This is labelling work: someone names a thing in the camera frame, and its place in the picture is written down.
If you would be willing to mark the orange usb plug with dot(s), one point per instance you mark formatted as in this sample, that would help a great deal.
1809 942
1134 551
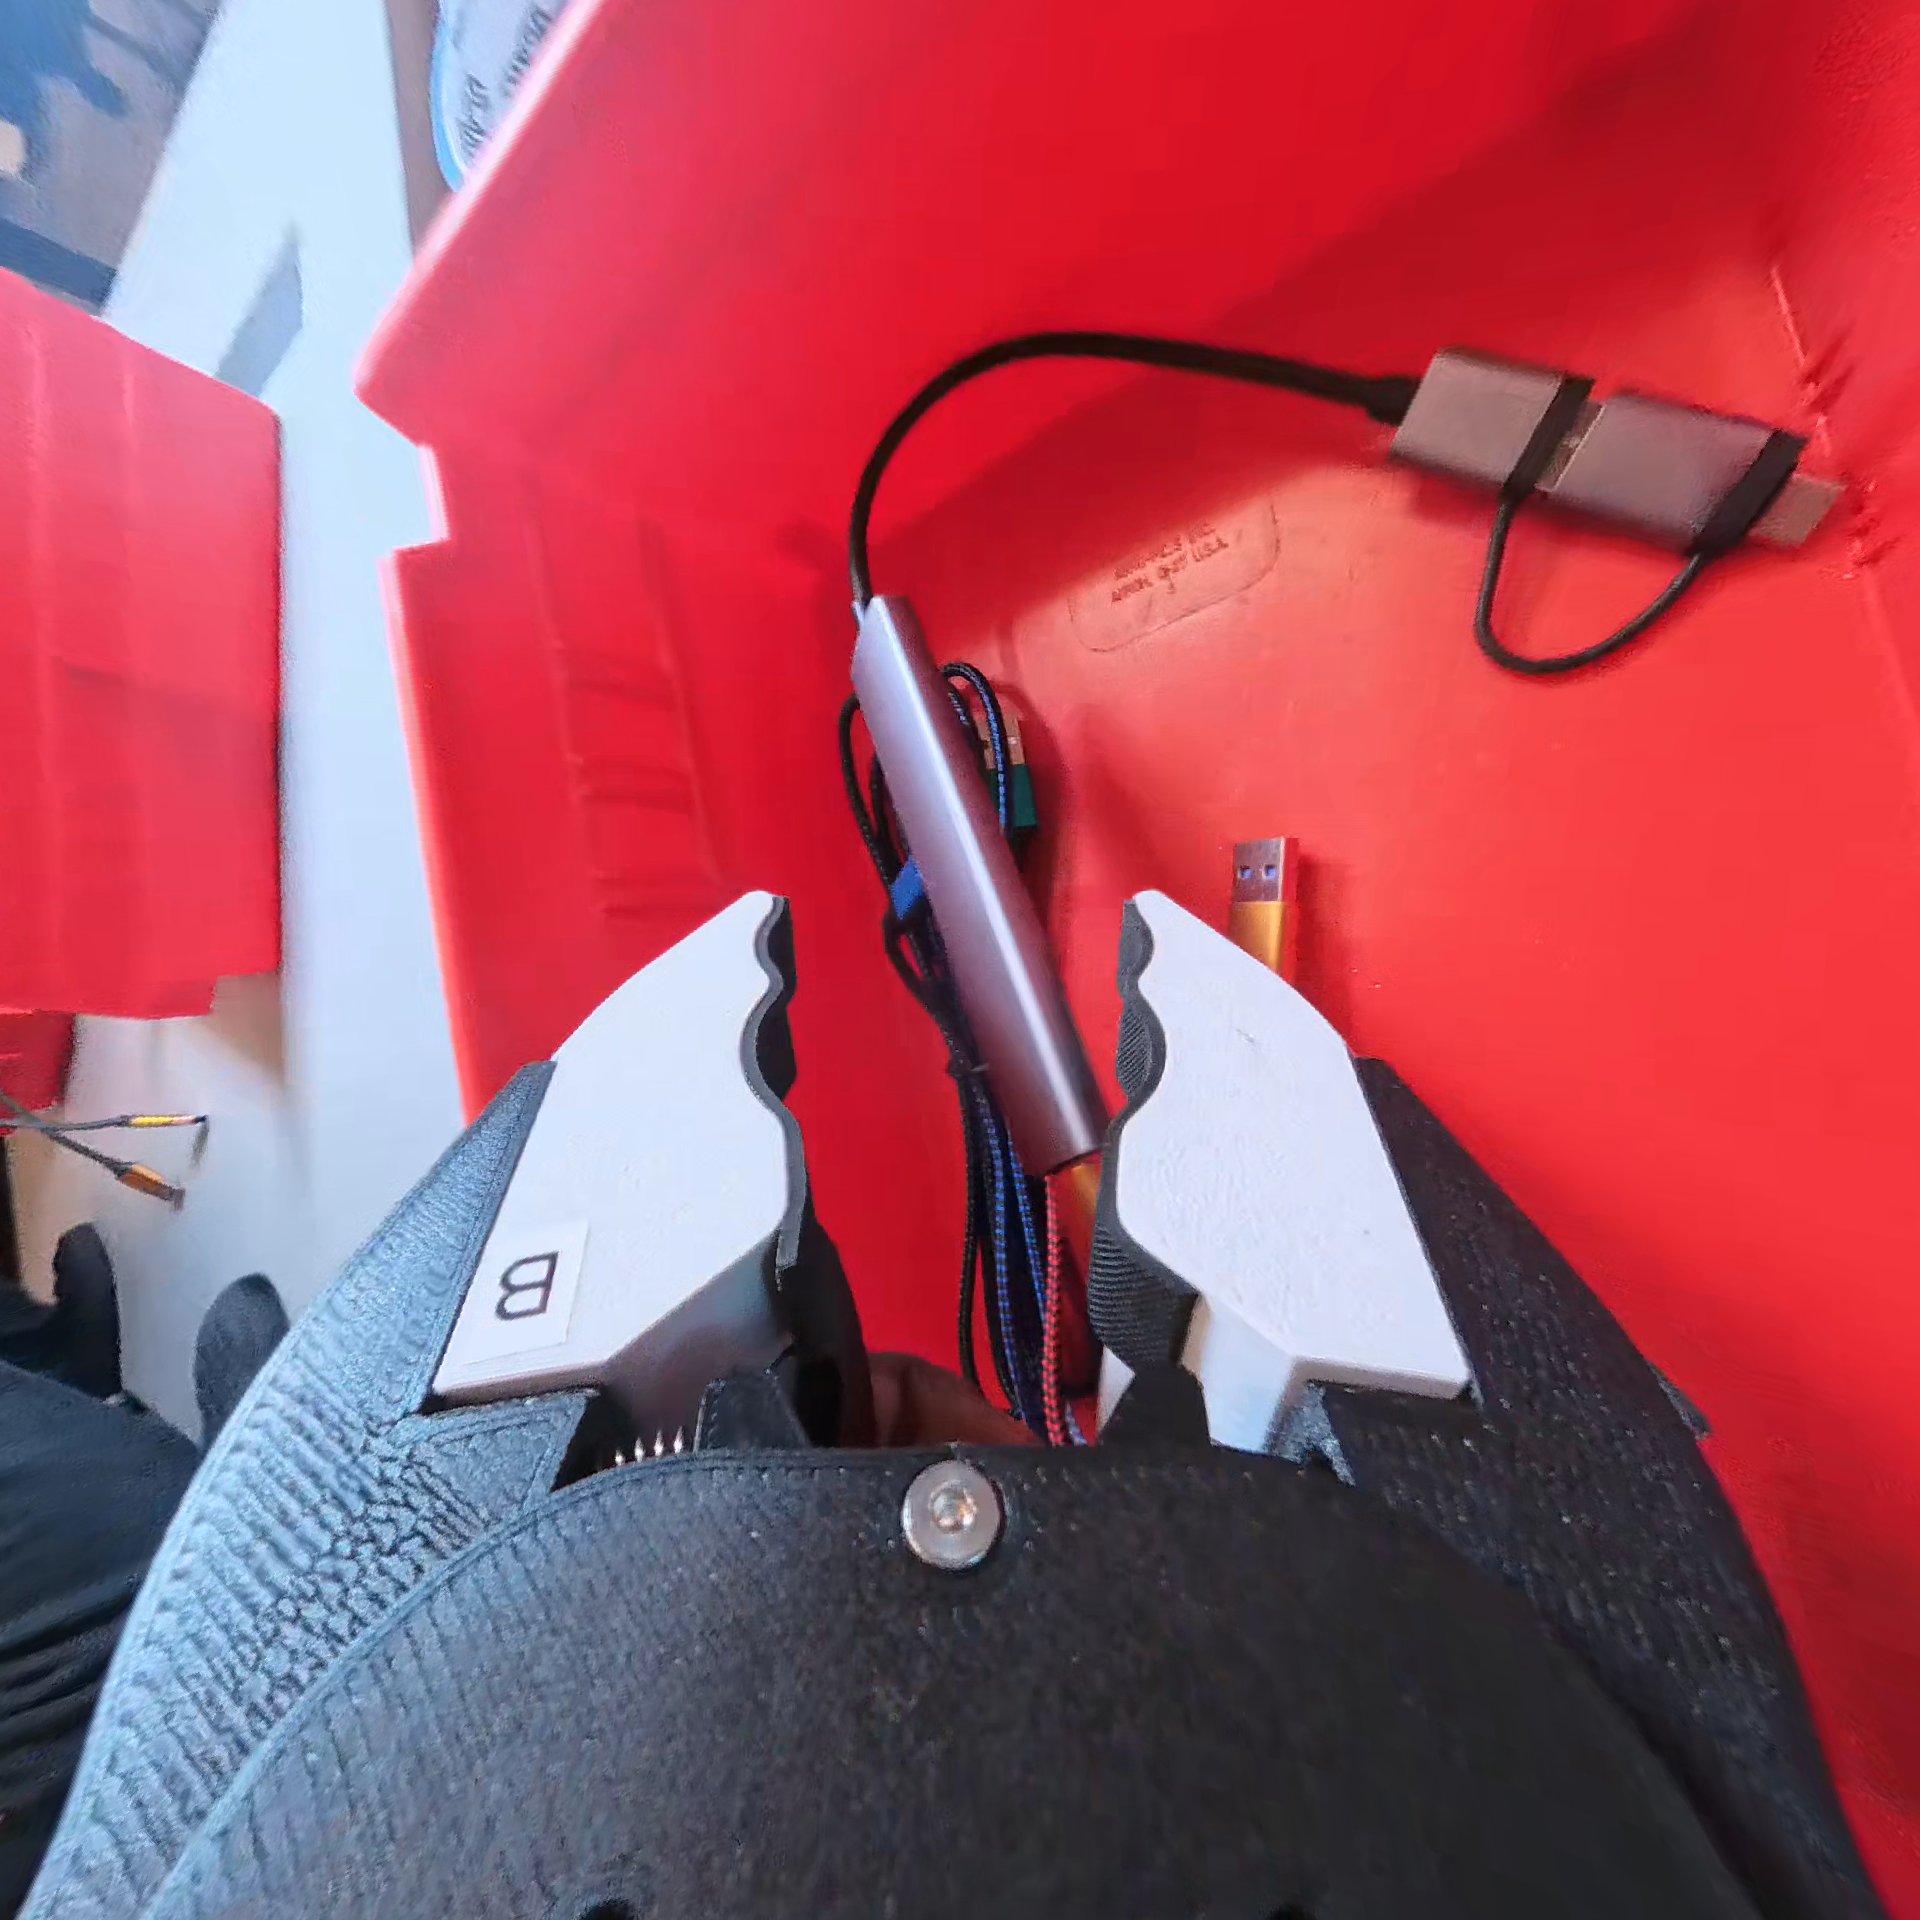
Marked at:
1265 930

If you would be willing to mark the green usb plug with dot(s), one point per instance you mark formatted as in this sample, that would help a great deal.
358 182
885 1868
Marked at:
1020 798

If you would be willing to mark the grey usb plug adapter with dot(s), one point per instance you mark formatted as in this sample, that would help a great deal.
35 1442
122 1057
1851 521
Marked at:
1487 412

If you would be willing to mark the grey usb hub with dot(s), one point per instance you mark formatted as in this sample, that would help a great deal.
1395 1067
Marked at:
973 884

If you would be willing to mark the dark cloth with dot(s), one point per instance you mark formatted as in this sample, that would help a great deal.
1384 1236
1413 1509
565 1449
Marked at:
62 1501

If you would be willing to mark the blue white round container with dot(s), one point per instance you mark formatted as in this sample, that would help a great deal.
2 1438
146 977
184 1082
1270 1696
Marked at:
480 93

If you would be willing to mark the dark blue printed board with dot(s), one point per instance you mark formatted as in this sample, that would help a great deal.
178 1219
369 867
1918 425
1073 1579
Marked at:
77 152

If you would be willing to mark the red plastic bin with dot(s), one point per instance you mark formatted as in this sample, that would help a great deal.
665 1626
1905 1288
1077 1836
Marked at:
1502 903
136 674

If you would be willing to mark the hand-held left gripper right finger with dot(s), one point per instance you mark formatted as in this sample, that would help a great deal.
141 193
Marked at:
1260 1172

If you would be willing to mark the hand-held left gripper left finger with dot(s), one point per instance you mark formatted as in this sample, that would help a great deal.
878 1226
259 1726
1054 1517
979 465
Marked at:
646 1158

